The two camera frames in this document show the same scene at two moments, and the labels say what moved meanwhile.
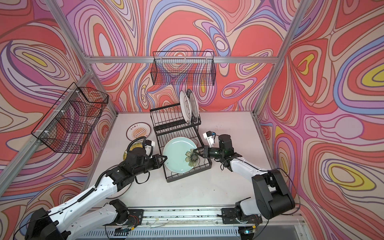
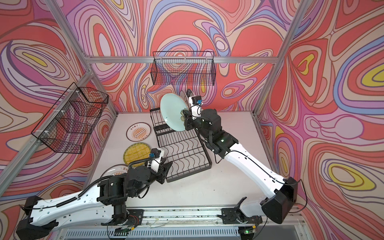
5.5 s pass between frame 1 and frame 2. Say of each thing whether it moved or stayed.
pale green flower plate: moved
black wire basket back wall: stayed
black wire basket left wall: stayed
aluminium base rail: stayed
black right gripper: moved
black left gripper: moved
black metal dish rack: stayed
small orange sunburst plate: stayed
